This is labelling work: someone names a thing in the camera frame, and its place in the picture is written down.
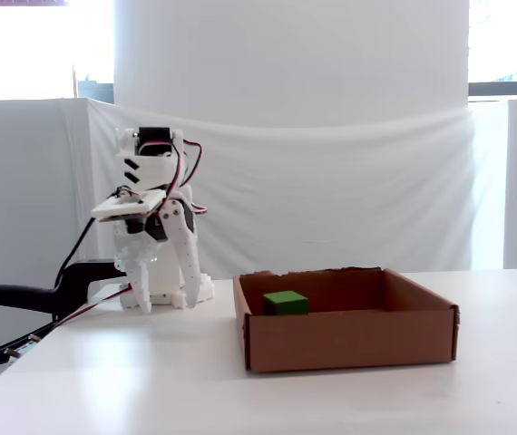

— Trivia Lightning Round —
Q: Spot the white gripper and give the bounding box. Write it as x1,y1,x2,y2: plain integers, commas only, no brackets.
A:
112,198,202,315

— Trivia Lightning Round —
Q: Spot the green cube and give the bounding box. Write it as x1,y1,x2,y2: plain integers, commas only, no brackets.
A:
262,290,309,317

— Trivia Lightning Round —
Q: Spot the brown cardboard box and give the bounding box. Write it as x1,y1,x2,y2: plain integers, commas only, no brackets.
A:
232,266,462,375

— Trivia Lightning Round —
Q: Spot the black curved clamp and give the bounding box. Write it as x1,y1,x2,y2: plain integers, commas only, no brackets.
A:
0,256,122,318

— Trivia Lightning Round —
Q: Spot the white fabric backdrop sheet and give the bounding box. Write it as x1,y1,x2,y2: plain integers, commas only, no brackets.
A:
86,98,477,274

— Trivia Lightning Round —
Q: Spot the bright glass window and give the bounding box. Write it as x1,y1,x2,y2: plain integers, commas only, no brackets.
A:
0,0,115,102
468,0,517,99

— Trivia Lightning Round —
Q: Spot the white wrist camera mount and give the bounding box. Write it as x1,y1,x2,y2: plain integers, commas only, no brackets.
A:
90,188,168,224

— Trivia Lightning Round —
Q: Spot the black camera cable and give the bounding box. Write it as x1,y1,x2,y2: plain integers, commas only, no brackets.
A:
53,217,101,295

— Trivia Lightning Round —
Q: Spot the red black servo cable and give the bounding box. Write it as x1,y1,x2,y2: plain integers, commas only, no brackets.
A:
180,140,209,218
161,143,186,209

